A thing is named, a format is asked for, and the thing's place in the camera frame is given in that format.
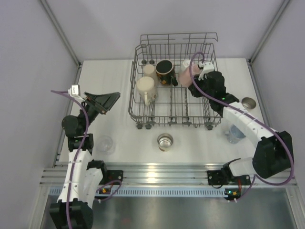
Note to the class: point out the perforated blue-grey cable tray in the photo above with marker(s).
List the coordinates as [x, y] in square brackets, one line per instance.
[171, 192]

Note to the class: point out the pink mug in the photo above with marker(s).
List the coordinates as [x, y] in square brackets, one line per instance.
[185, 77]

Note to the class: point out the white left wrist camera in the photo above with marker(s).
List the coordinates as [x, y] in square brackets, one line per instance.
[205, 68]

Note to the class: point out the cream mug green inside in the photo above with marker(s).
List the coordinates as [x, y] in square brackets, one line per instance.
[147, 89]

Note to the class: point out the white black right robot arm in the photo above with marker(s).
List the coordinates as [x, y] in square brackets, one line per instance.
[84, 176]

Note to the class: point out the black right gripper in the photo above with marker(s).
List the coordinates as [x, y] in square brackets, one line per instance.
[92, 109]

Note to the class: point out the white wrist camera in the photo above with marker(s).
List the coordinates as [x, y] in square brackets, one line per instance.
[75, 91]
[205, 68]

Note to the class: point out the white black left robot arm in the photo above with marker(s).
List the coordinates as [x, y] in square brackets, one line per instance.
[273, 150]

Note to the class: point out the black skull mug red inside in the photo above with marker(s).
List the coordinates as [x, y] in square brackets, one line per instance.
[166, 73]

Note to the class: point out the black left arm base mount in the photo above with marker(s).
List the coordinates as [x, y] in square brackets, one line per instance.
[224, 177]

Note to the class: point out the cream mug with handle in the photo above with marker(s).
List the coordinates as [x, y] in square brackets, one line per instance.
[185, 65]

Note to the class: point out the beige plain cup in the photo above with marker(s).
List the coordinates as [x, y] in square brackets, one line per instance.
[149, 70]

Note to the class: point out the light blue mug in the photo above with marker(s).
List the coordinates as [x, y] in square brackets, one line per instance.
[234, 135]

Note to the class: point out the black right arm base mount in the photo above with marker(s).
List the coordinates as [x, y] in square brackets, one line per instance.
[110, 175]

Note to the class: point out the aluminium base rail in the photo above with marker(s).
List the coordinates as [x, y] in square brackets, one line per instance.
[160, 174]

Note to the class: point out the aluminium corner frame post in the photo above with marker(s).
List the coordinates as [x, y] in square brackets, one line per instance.
[50, 14]

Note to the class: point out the grey wire dish rack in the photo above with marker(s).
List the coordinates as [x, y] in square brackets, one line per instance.
[174, 104]

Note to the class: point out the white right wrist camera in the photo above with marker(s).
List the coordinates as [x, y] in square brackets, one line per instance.
[75, 91]

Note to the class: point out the clear glass tumbler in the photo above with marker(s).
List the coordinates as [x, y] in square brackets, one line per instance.
[105, 145]

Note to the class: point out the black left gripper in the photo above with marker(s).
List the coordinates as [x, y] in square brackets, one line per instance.
[201, 83]

